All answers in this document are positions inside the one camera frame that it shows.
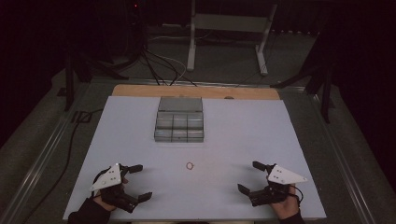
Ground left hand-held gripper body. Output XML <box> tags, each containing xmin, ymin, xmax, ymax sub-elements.
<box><xmin>89</xmin><ymin>162</ymin><xmax>140</xmax><ymax>215</ymax></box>

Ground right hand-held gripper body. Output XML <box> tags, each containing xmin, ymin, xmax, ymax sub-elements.
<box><xmin>248</xmin><ymin>162</ymin><xmax>309</xmax><ymax>208</ymax></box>

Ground clear plastic compartment box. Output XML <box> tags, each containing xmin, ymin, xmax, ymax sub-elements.
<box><xmin>153</xmin><ymin>96</ymin><xmax>205</xmax><ymax>144</ymax></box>

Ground person's left hand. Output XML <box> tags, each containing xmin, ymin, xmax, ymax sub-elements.
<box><xmin>92</xmin><ymin>175</ymin><xmax>129</xmax><ymax>213</ymax></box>

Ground person's right hand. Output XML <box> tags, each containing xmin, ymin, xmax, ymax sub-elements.
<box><xmin>266</xmin><ymin>175</ymin><xmax>302</xmax><ymax>220</ymax></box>

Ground white board sheet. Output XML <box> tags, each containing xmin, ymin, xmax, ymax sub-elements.
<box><xmin>63</xmin><ymin>95</ymin><xmax>328</xmax><ymax>221</ymax></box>

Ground black tripod stand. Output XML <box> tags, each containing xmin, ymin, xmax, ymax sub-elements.
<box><xmin>63</xmin><ymin>49</ymin><xmax>131</xmax><ymax>113</ymax></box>
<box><xmin>269</xmin><ymin>61</ymin><xmax>336</xmax><ymax>125</ymax></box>

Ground wooden table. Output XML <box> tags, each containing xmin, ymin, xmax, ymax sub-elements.
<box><xmin>110</xmin><ymin>84</ymin><xmax>281</xmax><ymax>101</ymax></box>

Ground dark equipment with red light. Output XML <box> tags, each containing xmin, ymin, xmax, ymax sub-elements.
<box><xmin>123</xmin><ymin>0</ymin><xmax>148</xmax><ymax>63</ymax></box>

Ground white metal stand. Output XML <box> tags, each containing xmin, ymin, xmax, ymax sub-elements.
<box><xmin>186</xmin><ymin>0</ymin><xmax>279</xmax><ymax>77</ymax></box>

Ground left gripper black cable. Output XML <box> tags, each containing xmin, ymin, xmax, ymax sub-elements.
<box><xmin>91</xmin><ymin>168</ymin><xmax>110</xmax><ymax>198</ymax></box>

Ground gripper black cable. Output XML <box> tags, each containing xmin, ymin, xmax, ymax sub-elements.
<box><xmin>289</xmin><ymin>186</ymin><xmax>304</xmax><ymax>207</ymax></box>
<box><xmin>91</xmin><ymin>168</ymin><xmax>110</xmax><ymax>198</ymax></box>

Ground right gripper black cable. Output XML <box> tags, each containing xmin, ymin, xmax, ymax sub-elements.
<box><xmin>289</xmin><ymin>186</ymin><xmax>304</xmax><ymax>207</ymax></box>

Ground long black floor cable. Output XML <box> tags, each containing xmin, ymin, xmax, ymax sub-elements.
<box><xmin>20</xmin><ymin>107</ymin><xmax>106</xmax><ymax>224</ymax></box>

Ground metal floor rail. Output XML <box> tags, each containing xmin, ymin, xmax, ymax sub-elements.
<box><xmin>305</xmin><ymin>92</ymin><xmax>378</xmax><ymax>224</ymax></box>
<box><xmin>0</xmin><ymin>83</ymin><xmax>94</xmax><ymax>224</ymax></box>

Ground black floor bracket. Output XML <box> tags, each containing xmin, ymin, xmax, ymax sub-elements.
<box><xmin>70</xmin><ymin>109</ymin><xmax>93</xmax><ymax>124</ymax></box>

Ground bundle of black cables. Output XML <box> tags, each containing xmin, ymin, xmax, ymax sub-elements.
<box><xmin>140</xmin><ymin>49</ymin><xmax>198</xmax><ymax>88</ymax></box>

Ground white cable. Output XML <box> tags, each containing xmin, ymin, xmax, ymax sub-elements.
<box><xmin>148</xmin><ymin>35</ymin><xmax>189</xmax><ymax>86</ymax></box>

